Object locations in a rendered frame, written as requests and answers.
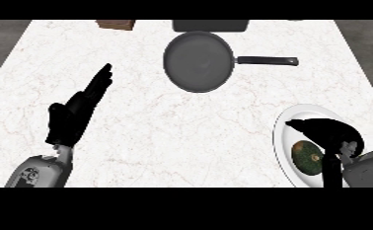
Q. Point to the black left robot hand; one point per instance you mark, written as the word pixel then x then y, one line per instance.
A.
pixel 72 117

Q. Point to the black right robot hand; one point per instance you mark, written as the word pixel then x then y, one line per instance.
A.
pixel 330 133

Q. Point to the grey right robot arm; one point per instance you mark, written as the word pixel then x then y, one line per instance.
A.
pixel 360 169

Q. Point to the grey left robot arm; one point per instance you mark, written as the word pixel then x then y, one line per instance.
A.
pixel 43 170

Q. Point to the white plate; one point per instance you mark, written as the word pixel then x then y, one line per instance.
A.
pixel 301 135

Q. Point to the green squash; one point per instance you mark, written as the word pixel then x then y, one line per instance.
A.
pixel 305 157

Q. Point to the dark grey frying pan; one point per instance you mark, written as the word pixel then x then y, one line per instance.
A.
pixel 199 62

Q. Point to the brown wooden block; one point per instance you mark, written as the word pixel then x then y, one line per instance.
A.
pixel 115 24

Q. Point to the dark grey appliance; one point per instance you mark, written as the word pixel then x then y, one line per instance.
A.
pixel 210 25

